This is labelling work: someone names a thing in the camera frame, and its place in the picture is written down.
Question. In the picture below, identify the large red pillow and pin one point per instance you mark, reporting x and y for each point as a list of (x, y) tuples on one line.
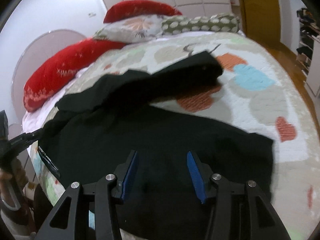
[(61, 68)]

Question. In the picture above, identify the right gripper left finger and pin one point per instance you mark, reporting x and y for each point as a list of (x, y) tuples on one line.
[(89, 211)]

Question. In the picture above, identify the left hand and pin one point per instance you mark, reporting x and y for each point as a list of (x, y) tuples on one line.
[(13, 202)]

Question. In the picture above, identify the white shelf unit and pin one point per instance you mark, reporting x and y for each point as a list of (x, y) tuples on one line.
[(308, 49)]

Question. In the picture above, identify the white round headboard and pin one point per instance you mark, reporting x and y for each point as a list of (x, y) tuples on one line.
[(42, 48)]

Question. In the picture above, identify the wooden door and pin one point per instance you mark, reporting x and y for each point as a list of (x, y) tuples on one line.
[(261, 20)]

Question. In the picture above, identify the heart patterned quilt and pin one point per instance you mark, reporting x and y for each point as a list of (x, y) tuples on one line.
[(256, 95)]

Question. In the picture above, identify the black pants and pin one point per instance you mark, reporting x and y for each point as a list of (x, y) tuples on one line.
[(94, 131)]

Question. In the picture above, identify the floral grey pillow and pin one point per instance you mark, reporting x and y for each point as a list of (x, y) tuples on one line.
[(143, 28)]

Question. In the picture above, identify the green spotted pillow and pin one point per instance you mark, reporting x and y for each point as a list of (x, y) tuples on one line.
[(223, 22)]

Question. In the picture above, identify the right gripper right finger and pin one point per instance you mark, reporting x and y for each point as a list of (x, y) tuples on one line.
[(239, 211)]

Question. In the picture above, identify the pink bed sheet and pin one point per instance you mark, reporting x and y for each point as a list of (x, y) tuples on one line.
[(35, 120)]

